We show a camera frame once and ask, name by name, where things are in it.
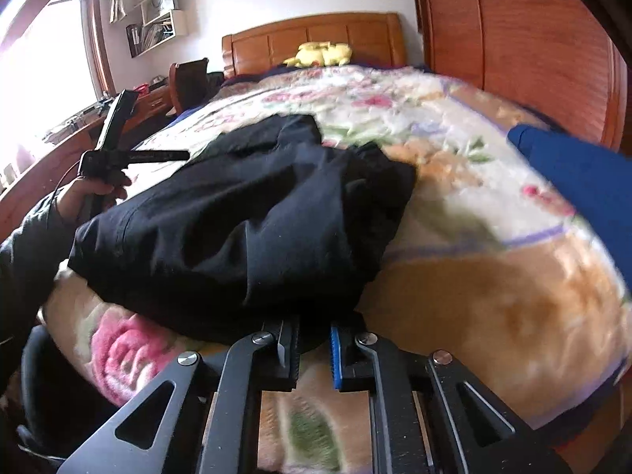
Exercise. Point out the yellow plush toy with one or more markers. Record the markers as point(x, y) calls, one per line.
point(320, 55)

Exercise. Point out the white wall shelf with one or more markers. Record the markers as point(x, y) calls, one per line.
point(156, 22)

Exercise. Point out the red-brown louvered wardrobe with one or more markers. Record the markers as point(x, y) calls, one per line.
point(548, 55)

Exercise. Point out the wooden headboard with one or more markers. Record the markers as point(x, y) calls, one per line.
point(376, 39)

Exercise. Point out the left forearm dark sleeve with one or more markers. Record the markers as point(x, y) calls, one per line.
point(30, 258)

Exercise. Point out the floral bed blanket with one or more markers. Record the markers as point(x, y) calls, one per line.
point(529, 300)

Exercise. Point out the dark wooden chair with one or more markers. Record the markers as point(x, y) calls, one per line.
point(188, 84)

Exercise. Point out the wooden desk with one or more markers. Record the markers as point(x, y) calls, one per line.
point(150, 115)

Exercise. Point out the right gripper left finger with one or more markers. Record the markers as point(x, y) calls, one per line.
point(201, 414)

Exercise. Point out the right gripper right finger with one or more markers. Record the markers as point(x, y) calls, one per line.
point(430, 414)

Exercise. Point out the black garment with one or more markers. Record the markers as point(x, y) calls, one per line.
point(265, 223)

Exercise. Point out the blue folded garment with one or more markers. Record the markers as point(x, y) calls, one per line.
point(582, 179)

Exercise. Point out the left hand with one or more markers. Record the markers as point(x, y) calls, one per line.
point(75, 199)

